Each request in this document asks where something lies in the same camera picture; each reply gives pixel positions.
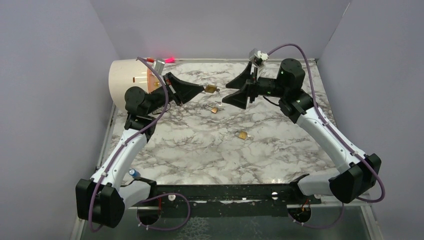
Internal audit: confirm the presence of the cream cylindrical container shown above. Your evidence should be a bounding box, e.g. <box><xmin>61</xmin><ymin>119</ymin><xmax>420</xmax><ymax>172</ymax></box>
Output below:
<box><xmin>108</xmin><ymin>59</ymin><xmax>161</xmax><ymax>112</ymax></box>

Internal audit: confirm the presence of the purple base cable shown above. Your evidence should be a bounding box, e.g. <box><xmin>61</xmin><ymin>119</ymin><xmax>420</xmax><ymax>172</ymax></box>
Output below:
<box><xmin>287</xmin><ymin>198</ymin><xmax>345</xmax><ymax>230</ymax></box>
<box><xmin>136</xmin><ymin>193</ymin><xmax>192</xmax><ymax>232</ymax></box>

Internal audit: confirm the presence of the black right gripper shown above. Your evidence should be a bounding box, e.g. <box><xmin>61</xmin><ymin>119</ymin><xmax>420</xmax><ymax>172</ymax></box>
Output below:
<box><xmin>222</xmin><ymin>61</ymin><xmax>288</xmax><ymax>110</ymax></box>

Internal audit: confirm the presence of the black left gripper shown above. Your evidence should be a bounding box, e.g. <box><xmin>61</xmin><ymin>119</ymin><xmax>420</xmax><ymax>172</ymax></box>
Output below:
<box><xmin>145</xmin><ymin>71</ymin><xmax>205</xmax><ymax>115</ymax></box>

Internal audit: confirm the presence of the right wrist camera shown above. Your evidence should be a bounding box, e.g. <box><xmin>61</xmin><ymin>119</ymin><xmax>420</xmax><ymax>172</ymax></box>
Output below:
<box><xmin>249</xmin><ymin>48</ymin><xmax>269</xmax><ymax>68</ymax></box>

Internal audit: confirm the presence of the pink marker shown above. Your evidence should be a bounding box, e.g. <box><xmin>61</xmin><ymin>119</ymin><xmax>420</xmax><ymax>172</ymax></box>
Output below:
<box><xmin>165</xmin><ymin>57</ymin><xmax>176</xmax><ymax>64</ymax></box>

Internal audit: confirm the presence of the brass padlock with key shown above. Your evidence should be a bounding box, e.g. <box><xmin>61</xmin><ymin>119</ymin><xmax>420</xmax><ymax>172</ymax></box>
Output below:
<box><xmin>234</xmin><ymin>130</ymin><xmax>253</xmax><ymax>140</ymax></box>

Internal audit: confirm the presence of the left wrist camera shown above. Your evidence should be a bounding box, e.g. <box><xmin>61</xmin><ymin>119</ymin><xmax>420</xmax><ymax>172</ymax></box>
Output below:
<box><xmin>152</xmin><ymin>58</ymin><xmax>166</xmax><ymax>75</ymax></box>

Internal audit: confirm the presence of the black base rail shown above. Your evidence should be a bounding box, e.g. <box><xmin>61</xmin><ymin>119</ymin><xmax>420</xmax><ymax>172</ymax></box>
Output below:
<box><xmin>134</xmin><ymin>183</ymin><xmax>321</xmax><ymax>218</ymax></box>

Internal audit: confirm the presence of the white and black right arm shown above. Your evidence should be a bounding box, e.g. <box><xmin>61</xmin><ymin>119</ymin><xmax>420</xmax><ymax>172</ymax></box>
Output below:
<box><xmin>222</xmin><ymin>58</ymin><xmax>382</xmax><ymax>204</ymax></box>

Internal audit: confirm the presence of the brass padlock long shackle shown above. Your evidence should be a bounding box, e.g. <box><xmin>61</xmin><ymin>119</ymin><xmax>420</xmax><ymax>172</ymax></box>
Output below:
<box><xmin>203</xmin><ymin>104</ymin><xmax>220</xmax><ymax>114</ymax></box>

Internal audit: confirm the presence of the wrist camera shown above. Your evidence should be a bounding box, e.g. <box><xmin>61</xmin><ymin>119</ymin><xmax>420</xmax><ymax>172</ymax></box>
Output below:
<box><xmin>249</xmin><ymin>48</ymin><xmax>269</xmax><ymax>68</ymax></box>
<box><xmin>152</xmin><ymin>58</ymin><xmax>166</xmax><ymax>75</ymax></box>

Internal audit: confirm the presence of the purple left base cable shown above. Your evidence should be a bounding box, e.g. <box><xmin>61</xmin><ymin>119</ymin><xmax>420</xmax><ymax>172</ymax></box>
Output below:
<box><xmin>136</xmin><ymin>193</ymin><xmax>192</xmax><ymax>232</ymax></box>

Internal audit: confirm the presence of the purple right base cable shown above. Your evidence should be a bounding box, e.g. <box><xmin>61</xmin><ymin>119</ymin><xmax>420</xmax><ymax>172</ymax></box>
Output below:
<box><xmin>287</xmin><ymin>198</ymin><xmax>345</xmax><ymax>230</ymax></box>

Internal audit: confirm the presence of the small brass padlock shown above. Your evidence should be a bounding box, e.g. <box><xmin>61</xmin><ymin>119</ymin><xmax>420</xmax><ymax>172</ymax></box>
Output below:
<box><xmin>204</xmin><ymin>84</ymin><xmax>220</xmax><ymax>94</ymax></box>

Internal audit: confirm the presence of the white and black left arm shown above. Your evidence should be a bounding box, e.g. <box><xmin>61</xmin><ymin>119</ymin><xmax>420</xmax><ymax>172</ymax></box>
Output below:
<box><xmin>75</xmin><ymin>72</ymin><xmax>205</xmax><ymax>228</ymax></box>

